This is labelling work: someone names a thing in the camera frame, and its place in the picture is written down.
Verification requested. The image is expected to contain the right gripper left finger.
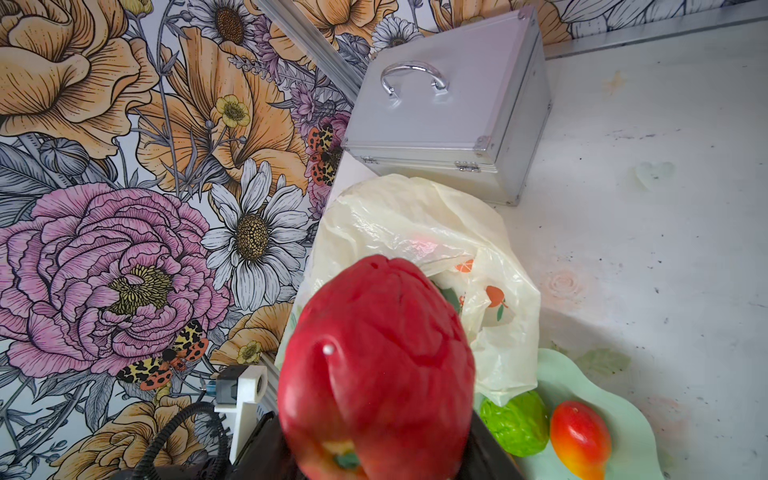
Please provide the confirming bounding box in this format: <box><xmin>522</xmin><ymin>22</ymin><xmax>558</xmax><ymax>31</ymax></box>
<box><xmin>230</xmin><ymin>413</ymin><xmax>300</xmax><ymax>480</ymax></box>

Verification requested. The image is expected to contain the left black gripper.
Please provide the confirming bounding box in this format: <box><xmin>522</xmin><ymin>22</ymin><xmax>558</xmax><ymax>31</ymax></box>
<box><xmin>107</xmin><ymin>458</ymin><xmax>232</xmax><ymax>480</ymax></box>

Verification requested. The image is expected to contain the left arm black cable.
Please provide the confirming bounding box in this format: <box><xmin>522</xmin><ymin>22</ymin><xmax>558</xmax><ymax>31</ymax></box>
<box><xmin>128</xmin><ymin>400</ymin><xmax>230</xmax><ymax>480</ymax></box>

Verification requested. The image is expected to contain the light green plate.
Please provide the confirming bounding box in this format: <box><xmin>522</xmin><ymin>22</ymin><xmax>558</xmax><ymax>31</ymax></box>
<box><xmin>537</xmin><ymin>348</ymin><xmax>664</xmax><ymax>480</ymax></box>

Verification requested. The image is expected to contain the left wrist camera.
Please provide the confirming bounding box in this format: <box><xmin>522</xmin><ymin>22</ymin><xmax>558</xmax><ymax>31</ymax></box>
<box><xmin>214</xmin><ymin>365</ymin><xmax>268</xmax><ymax>464</ymax></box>

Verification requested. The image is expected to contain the yellow orange mango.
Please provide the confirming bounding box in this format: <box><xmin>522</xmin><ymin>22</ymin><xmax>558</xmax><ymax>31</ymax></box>
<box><xmin>550</xmin><ymin>401</ymin><xmax>612</xmax><ymax>480</ymax></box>

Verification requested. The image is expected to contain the translucent cream plastic bag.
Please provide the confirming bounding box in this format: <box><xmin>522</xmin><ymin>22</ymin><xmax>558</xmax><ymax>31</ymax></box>
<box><xmin>276</xmin><ymin>174</ymin><xmax>541</xmax><ymax>406</ymax></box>

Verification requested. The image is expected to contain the silver metal case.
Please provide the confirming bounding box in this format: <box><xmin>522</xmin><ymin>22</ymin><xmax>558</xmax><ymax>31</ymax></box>
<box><xmin>342</xmin><ymin>6</ymin><xmax>552</xmax><ymax>206</ymax></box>

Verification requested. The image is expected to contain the red strawberry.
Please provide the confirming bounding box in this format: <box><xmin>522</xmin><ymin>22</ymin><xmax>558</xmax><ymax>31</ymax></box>
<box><xmin>278</xmin><ymin>255</ymin><xmax>475</xmax><ymax>479</ymax></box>

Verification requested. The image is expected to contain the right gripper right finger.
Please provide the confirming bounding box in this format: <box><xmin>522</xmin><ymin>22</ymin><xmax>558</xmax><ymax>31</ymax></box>
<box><xmin>458</xmin><ymin>413</ymin><xmax>522</xmax><ymax>480</ymax></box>

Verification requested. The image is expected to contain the green bumpy fruit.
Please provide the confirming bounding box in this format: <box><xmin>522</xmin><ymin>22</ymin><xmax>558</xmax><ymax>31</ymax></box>
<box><xmin>479</xmin><ymin>390</ymin><xmax>550</xmax><ymax>458</ymax></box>

